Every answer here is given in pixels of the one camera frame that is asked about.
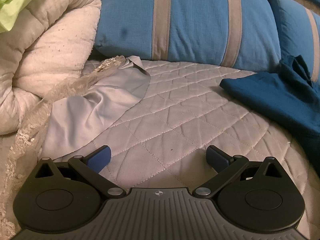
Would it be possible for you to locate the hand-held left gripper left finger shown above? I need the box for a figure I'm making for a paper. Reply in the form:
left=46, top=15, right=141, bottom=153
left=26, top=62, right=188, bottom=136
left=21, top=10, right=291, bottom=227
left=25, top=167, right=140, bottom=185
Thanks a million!
left=30, top=145, right=127, bottom=199

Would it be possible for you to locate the dark blue sweater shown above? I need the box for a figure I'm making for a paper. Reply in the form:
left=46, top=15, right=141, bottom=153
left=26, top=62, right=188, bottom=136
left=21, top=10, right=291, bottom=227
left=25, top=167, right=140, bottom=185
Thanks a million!
left=219, top=54, right=320, bottom=176

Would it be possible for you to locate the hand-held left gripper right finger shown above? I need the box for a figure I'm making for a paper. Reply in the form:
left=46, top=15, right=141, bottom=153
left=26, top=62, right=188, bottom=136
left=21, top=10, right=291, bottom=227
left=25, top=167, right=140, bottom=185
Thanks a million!
left=191, top=144, right=288, bottom=199

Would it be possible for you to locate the blue grey-striped pillow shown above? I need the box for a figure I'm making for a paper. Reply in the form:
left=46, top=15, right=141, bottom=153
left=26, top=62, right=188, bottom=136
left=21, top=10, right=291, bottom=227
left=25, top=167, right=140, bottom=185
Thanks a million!
left=266, top=0, right=320, bottom=83
left=94, top=0, right=282, bottom=68

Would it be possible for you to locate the light green blanket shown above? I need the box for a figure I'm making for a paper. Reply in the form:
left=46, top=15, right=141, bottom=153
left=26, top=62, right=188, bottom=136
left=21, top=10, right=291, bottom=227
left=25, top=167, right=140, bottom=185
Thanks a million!
left=0, top=0, right=54, bottom=33

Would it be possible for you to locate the grey satin lace-trimmed sheet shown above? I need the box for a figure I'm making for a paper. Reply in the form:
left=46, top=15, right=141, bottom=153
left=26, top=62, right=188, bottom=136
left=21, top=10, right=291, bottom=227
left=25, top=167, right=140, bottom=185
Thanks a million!
left=0, top=55, right=151, bottom=240

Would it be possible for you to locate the white quilted comforter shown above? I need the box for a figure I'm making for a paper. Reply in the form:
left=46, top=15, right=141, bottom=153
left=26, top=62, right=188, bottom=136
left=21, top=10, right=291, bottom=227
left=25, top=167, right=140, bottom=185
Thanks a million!
left=0, top=0, right=102, bottom=136

